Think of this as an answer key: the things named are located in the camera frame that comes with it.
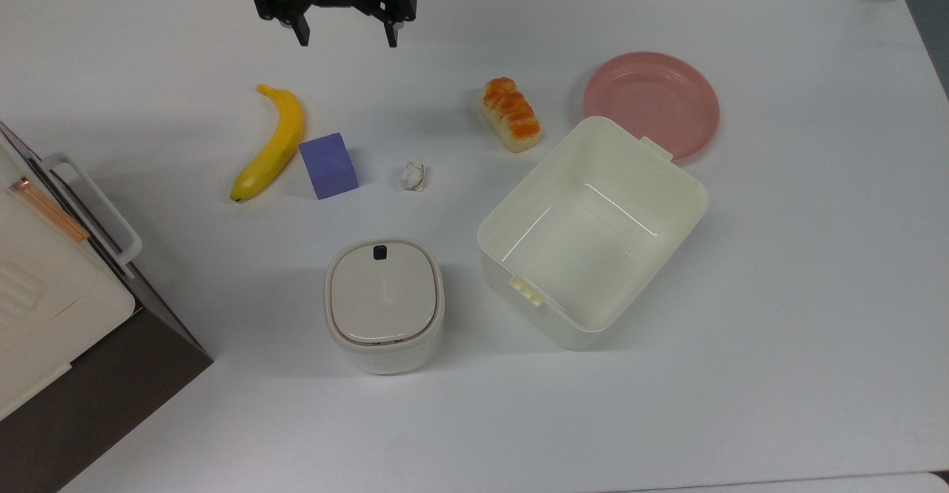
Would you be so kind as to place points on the crumpled white paper ball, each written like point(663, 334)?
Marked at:
point(413, 176)

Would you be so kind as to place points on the white toaster oven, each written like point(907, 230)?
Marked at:
point(44, 285)

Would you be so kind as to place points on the pink plastic plate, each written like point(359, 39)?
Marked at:
point(652, 100)

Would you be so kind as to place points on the yellow banana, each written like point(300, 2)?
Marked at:
point(278, 144)

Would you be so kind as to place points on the orange glazed bread loaf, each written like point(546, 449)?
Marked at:
point(510, 115)

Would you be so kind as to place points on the cream plastic storage box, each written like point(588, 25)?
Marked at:
point(593, 233)

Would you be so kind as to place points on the white lidded canister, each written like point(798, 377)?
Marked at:
point(383, 304)

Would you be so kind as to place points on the purple foam cube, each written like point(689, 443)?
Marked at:
point(328, 167)

